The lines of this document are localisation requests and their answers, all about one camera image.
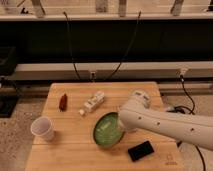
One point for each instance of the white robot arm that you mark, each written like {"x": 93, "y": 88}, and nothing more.
{"x": 195, "y": 129}

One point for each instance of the black smartphone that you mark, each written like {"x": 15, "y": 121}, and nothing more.
{"x": 139, "y": 151}

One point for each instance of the green ceramic bowl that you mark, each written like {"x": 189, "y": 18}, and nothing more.
{"x": 106, "y": 132}

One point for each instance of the white plastic cup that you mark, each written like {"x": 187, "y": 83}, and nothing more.
{"x": 42, "y": 127}

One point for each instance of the clear plastic bottle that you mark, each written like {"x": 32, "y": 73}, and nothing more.
{"x": 92, "y": 103}

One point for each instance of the white wall outlet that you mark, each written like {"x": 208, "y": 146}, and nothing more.
{"x": 183, "y": 71}

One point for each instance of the dark red chili pepper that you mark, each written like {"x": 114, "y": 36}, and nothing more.
{"x": 63, "y": 103}

